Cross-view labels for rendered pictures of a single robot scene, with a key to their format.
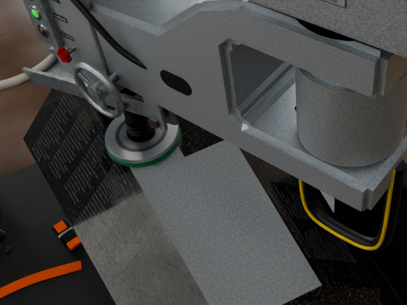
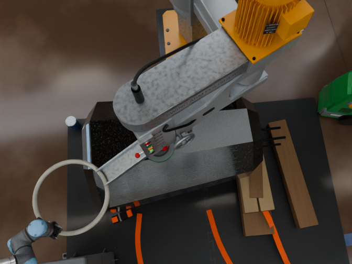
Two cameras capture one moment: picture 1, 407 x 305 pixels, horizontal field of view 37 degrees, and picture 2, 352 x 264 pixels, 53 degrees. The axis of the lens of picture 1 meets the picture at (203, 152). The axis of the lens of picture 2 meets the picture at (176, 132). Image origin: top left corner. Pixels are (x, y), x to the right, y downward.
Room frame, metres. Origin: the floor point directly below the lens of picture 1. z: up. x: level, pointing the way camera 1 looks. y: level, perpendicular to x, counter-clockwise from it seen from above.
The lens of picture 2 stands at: (0.91, 0.72, 3.22)
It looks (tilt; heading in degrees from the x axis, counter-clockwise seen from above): 73 degrees down; 288
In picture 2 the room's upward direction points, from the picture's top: 10 degrees counter-clockwise
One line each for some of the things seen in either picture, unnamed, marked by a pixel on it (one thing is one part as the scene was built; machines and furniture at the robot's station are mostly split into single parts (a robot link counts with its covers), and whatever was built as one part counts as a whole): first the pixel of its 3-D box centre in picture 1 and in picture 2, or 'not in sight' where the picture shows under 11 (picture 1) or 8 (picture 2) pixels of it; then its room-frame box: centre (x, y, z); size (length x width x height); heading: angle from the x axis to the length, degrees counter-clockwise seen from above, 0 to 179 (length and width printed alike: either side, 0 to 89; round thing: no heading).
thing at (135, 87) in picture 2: not in sight; (136, 91); (1.23, 0.16, 1.82); 0.04 x 0.04 x 0.17
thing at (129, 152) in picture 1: (142, 133); (158, 146); (1.23, 0.16, 0.89); 0.21 x 0.21 x 0.01
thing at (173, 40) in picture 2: not in sight; (195, 35); (1.11, -0.80, 0.76); 0.49 x 0.49 x 0.05; 13
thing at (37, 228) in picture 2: not in sight; (39, 228); (1.77, 0.80, 1.22); 0.10 x 0.09 x 0.12; 45
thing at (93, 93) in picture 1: (109, 81); (180, 136); (1.06, 0.17, 1.24); 0.15 x 0.10 x 0.15; 41
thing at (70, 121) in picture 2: not in sight; (73, 123); (2.20, -0.14, 0.08); 0.10 x 0.10 x 0.13
